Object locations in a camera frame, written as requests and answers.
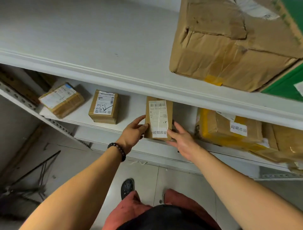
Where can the person's left hand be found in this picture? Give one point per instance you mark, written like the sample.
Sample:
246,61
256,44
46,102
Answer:
132,137

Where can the person's right hand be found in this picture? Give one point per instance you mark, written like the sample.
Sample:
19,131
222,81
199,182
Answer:
187,147

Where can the narrow box with long label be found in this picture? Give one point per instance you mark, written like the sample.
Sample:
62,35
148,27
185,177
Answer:
158,113

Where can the small box with checkmark label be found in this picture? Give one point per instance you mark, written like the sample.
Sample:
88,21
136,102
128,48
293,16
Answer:
101,118

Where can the yellow-taped cardboard parcel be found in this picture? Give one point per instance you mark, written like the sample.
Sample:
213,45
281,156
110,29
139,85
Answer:
220,128

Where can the small taped box blue corner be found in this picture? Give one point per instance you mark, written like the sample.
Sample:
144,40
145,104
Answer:
68,104

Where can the brown box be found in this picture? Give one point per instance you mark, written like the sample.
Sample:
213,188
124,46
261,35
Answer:
225,47

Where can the white metal shelf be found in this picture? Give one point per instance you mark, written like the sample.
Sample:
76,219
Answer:
94,35

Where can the plain green cardboard box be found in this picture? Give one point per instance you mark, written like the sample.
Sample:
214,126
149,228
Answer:
284,87

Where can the person's right forearm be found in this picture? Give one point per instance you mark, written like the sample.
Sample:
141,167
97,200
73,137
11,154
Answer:
241,189

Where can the person's left forearm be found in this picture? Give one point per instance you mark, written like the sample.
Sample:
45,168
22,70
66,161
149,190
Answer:
75,196

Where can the person's black shoe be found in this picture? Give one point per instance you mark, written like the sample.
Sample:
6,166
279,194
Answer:
127,187
163,197

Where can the person's red trouser leg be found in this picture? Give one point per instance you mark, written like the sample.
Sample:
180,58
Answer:
184,201
127,211

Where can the person's black shirt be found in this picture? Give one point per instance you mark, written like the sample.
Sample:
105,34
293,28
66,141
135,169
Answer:
165,220

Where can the black tripod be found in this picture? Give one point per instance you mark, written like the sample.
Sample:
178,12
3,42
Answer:
14,190

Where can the yellow taped panel frame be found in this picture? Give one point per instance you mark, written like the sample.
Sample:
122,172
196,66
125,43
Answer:
19,87

